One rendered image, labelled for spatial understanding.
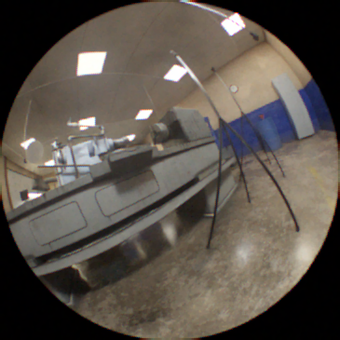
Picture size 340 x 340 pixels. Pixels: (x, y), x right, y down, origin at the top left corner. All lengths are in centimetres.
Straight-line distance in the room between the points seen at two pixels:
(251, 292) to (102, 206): 97
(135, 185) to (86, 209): 39
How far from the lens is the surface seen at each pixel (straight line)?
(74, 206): 82
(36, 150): 467
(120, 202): 80
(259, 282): 73
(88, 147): 106
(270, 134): 357
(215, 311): 69
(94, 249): 70
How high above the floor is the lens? 67
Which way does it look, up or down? 1 degrees down
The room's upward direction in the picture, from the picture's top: 23 degrees counter-clockwise
